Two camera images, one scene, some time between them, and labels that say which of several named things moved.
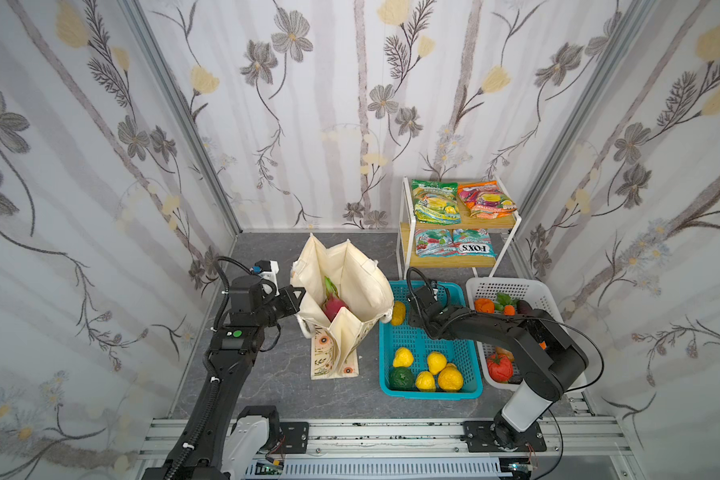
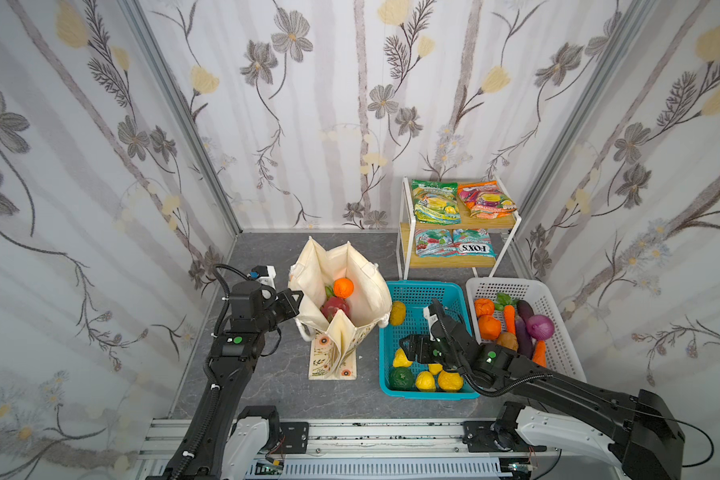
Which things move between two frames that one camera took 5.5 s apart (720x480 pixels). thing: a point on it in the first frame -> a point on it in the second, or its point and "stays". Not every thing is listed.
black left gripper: x=288 y=301 stays
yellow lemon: x=403 y=358 stays
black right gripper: x=428 y=312 -> x=438 y=324
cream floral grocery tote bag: x=347 y=294 stays
